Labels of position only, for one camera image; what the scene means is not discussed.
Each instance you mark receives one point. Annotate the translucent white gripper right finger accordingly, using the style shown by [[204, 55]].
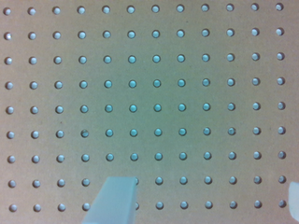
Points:
[[294, 200]]

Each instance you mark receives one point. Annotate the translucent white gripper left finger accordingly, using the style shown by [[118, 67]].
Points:
[[115, 202]]

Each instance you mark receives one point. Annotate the brown perforated pegboard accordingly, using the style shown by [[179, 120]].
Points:
[[196, 99]]

